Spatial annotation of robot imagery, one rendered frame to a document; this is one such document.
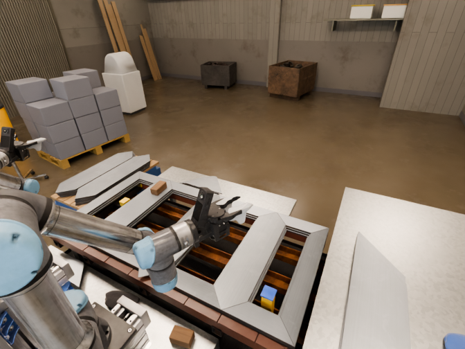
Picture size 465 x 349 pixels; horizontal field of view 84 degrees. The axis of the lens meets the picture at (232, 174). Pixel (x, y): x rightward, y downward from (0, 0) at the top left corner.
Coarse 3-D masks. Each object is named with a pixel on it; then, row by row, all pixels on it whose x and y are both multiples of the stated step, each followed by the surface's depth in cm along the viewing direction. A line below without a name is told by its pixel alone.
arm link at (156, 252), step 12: (168, 228) 71; (144, 240) 67; (156, 240) 67; (168, 240) 68; (144, 252) 65; (156, 252) 66; (168, 252) 68; (144, 264) 65; (156, 264) 68; (168, 264) 70
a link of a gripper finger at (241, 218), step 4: (244, 204) 80; (248, 204) 80; (252, 204) 81; (232, 208) 79; (236, 208) 78; (240, 208) 78; (244, 208) 79; (248, 208) 80; (228, 212) 77; (232, 212) 77; (244, 212) 79; (236, 216) 79; (240, 216) 80; (244, 216) 80; (232, 220) 79; (240, 220) 80; (244, 220) 81
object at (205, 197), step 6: (204, 192) 73; (210, 192) 73; (198, 198) 75; (204, 198) 72; (210, 198) 73; (198, 204) 74; (204, 204) 72; (210, 204) 74; (198, 210) 74; (204, 210) 73; (192, 216) 76; (198, 216) 74; (204, 216) 74; (198, 222) 73; (204, 222) 74
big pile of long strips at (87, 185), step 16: (112, 160) 238; (128, 160) 237; (144, 160) 236; (80, 176) 215; (96, 176) 214; (112, 176) 214; (128, 176) 216; (64, 192) 197; (80, 192) 195; (96, 192) 195
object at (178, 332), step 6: (174, 330) 120; (180, 330) 120; (186, 330) 120; (192, 330) 120; (174, 336) 118; (180, 336) 118; (186, 336) 118; (192, 336) 119; (174, 342) 118; (180, 342) 117; (186, 342) 115
